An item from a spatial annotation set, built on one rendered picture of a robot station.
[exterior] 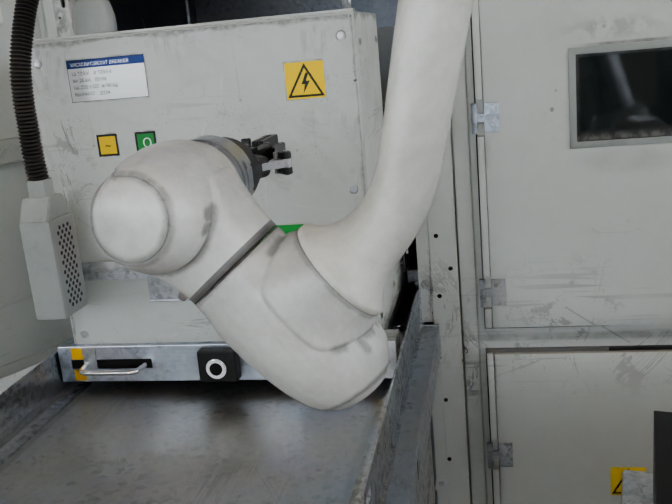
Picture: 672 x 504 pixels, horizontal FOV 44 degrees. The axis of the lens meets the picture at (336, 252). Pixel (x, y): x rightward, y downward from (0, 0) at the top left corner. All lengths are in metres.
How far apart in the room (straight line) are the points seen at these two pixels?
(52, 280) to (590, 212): 0.85
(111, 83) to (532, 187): 0.69
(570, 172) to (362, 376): 0.78
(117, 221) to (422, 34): 0.28
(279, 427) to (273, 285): 0.51
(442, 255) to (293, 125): 0.42
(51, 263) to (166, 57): 0.33
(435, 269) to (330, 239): 0.79
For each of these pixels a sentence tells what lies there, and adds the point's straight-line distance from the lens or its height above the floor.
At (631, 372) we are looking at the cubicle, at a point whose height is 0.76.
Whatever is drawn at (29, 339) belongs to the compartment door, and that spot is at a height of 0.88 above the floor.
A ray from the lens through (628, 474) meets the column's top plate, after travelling 1.23.
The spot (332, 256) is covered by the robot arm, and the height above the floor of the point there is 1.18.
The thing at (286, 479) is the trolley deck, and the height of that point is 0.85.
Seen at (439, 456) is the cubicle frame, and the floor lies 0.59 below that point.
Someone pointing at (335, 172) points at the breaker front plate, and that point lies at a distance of 1.18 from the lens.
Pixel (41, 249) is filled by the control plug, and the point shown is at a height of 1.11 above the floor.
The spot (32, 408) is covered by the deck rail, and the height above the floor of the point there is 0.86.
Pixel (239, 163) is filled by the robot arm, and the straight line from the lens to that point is 0.81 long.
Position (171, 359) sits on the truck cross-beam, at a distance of 1.32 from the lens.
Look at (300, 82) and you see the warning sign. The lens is 1.17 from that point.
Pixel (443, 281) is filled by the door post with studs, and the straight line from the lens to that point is 1.48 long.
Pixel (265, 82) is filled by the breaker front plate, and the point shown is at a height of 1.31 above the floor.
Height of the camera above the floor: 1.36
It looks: 14 degrees down
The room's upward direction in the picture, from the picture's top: 5 degrees counter-clockwise
